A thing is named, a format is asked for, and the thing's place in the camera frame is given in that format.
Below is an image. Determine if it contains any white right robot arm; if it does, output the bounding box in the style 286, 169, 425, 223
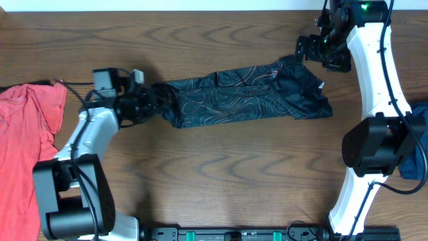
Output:
295, 0, 426, 240

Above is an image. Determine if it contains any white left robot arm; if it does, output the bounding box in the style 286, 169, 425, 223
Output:
33, 87, 159, 240

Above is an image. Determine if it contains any black orange-patterned shirt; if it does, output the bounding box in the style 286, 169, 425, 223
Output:
152, 56, 333, 129

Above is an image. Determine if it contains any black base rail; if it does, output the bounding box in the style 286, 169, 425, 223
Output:
140, 226, 402, 241

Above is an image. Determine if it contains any dark blue folded cloth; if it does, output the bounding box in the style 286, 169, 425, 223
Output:
399, 102, 427, 181

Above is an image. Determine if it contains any red shirt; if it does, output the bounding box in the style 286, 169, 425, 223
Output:
1, 84, 67, 240

